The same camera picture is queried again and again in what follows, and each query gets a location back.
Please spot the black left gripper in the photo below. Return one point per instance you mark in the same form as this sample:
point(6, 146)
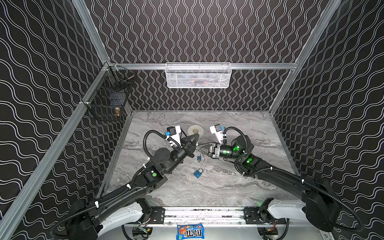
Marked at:
point(186, 143)

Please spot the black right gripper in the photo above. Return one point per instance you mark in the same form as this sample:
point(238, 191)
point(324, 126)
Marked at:
point(214, 150)

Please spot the small blue padlock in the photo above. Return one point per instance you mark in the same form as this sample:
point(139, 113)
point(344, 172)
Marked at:
point(199, 158)

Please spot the large blue padlock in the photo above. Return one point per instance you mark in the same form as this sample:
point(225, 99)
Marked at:
point(198, 173)

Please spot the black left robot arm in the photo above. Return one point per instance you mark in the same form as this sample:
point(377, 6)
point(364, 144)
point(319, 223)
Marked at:
point(127, 204)

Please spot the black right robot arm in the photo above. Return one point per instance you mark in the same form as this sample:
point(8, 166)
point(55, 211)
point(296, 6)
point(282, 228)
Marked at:
point(318, 202)

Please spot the white tape roll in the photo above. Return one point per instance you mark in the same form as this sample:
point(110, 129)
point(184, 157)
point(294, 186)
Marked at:
point(195, 129)

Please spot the brass padlock in basket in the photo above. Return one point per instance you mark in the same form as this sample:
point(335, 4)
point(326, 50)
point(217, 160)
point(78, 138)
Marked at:
point(117, 112)

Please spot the candy bag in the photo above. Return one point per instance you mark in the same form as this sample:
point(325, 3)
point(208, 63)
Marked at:
point(188, 232)

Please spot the white wire basket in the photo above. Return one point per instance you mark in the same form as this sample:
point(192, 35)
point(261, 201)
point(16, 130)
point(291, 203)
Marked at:
point(197, 75)

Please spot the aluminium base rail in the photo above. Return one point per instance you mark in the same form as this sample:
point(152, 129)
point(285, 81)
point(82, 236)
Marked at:
point(220, 217)

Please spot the black wire basket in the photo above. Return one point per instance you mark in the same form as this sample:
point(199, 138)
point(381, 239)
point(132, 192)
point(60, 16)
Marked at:
point(111, 93)

